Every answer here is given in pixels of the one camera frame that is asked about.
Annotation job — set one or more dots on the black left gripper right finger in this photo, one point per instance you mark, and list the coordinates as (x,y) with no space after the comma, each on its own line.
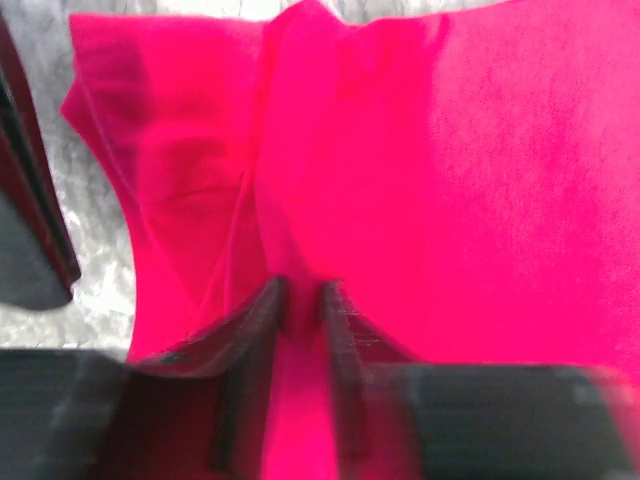
(400,419)

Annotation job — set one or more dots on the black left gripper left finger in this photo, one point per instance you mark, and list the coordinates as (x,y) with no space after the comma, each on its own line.
(196,411)

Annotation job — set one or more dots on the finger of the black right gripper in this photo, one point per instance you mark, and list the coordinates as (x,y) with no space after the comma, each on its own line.
(38,261)

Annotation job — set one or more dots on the red t-shirt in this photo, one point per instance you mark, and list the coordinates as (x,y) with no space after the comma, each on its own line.
(470,180)

